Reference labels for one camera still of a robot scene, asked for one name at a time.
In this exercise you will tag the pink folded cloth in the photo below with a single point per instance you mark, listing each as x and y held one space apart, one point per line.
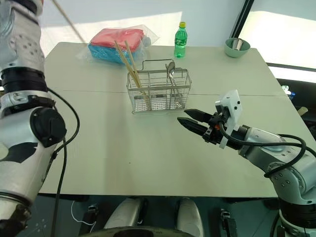
116 37

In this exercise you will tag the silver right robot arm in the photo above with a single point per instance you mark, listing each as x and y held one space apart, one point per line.
286 168

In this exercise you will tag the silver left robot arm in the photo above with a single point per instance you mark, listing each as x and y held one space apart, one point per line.
22 138

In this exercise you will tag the green plastic bottle yellow cap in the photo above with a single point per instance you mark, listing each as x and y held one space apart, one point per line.
180 42

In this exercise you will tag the pale thin rod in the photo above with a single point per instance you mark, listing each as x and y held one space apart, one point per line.
70 23

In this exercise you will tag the white rounded robot foot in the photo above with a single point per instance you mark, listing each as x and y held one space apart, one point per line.
123 214
188 217

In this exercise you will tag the dark side furniture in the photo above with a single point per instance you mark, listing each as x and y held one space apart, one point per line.
303 98

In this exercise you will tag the clear plastic bag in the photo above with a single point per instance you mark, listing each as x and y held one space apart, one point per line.
148 34

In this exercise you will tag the wooden chopstick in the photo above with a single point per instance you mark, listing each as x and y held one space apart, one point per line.
132 60
128 67

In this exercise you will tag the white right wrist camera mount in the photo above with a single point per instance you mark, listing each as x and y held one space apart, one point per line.
232 106

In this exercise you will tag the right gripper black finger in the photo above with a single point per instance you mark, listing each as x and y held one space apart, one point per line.
200 116
193 125

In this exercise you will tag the dark window frame post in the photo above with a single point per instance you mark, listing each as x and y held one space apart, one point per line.
240 17

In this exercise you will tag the metal spoon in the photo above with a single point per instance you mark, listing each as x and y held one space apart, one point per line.
170 67

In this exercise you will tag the metal object in bowl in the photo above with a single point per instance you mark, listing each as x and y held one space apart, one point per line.
237 44

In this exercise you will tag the blue folded cloth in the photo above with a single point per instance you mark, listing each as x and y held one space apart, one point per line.
103 54

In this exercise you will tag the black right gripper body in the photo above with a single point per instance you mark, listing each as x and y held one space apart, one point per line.
214 128

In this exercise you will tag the pale green bowl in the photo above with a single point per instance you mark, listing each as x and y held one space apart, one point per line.
237 52

